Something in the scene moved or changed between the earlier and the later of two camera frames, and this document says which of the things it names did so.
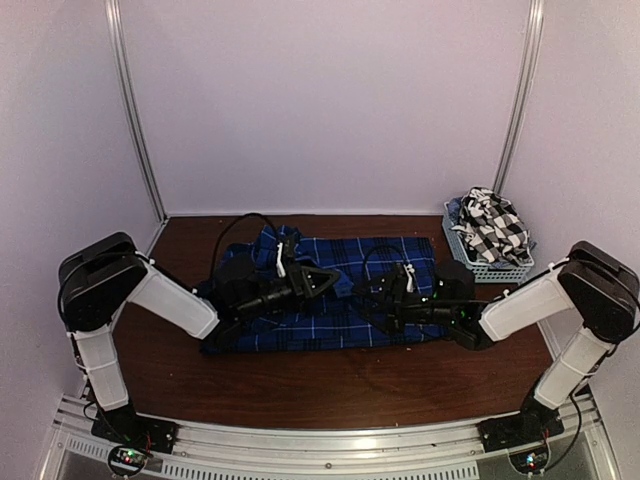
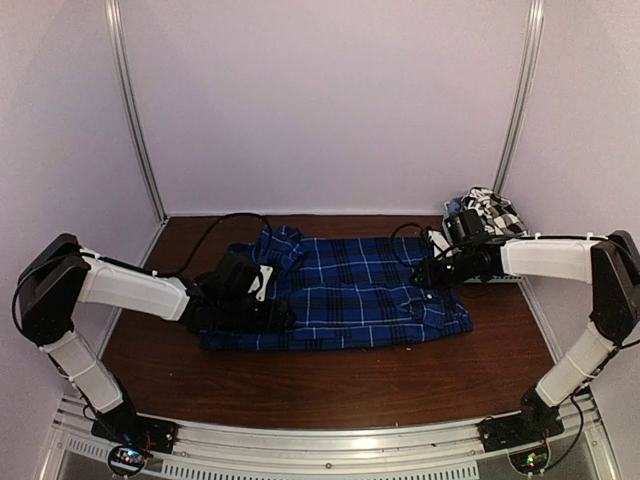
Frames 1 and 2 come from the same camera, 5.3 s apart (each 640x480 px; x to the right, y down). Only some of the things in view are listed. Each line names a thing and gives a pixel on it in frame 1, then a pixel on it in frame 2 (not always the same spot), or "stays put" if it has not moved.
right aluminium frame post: (517, 118) stays put
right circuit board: (531, 461) stays put
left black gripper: (300, 279) -> (277, 326)
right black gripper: (394, 313) -> (429, 281)
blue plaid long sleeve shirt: (386, 290) stays put
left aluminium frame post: (127, 93) stays put
